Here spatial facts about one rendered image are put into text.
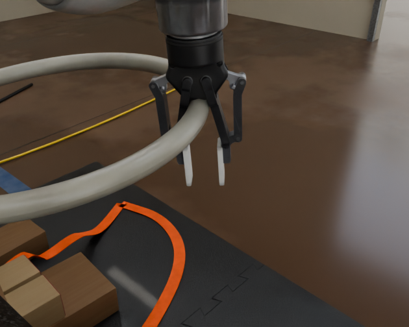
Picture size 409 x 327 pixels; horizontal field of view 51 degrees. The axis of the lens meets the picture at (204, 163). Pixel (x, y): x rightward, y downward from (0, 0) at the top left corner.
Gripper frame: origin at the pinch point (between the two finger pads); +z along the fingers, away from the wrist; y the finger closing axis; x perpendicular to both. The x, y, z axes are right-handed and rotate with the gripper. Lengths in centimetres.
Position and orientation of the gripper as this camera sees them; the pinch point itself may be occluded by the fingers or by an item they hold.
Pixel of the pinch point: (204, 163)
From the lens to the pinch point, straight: 66.7
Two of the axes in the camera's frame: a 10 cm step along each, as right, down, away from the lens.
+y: -10.0, 0.2, 0.9
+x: -0.6, 5.4, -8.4
